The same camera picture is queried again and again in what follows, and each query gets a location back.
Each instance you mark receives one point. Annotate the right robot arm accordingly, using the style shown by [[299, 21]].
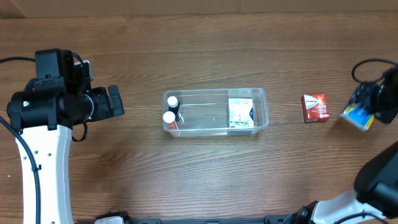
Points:
[[374, 195]]

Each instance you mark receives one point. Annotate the red medicine box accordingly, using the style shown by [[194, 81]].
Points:
[[315, 108]]

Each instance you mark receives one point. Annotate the blue yellow VapoDrops box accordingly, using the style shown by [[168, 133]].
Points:
[[357, 114]]

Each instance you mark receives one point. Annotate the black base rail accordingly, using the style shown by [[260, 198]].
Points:
[[125, 218]]

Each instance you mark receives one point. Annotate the clear plastic container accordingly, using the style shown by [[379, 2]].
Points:
[[205, 112]]

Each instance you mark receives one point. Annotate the orange bottle white cap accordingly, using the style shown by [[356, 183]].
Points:
[[169, 120]]

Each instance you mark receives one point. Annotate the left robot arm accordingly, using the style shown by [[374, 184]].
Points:
[[42, 117]]

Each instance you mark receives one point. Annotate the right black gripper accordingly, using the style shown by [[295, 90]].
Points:
[[367, 94]]

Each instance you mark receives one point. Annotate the white blue medicine box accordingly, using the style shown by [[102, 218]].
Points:
[[241, 113]]

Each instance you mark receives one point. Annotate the black bottle white cap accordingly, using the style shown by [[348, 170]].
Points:
[[175, 107]]

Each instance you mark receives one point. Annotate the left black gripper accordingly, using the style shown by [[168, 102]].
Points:
[[115, 100]]

